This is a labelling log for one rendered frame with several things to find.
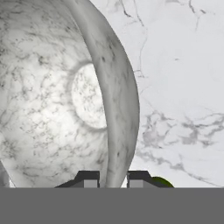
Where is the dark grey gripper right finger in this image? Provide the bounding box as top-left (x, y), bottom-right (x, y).
top-left (126, 171), bottom-right (160, 189)

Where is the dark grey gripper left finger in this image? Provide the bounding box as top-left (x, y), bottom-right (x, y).
top-left (54, 170), bottom-right (101, 189)

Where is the white marble bowl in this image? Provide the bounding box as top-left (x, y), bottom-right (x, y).
top-left (0, 0), bottom-right (141, 189)

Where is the green lime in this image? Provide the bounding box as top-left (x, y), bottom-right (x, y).
top-left (150, 176), bottom-right (175, 189)

